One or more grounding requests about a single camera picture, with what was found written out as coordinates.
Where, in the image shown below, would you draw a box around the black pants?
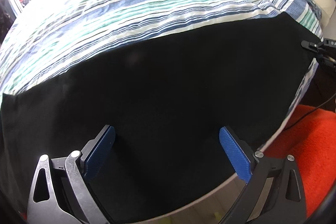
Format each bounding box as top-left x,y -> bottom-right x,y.
1,13 -> 319,223

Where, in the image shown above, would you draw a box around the orange fleece right leg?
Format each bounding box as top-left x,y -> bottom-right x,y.
265,109 -> 336,217

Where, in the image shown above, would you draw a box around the striped blue green bedsheet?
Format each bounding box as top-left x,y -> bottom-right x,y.
0,0 -> 324,151

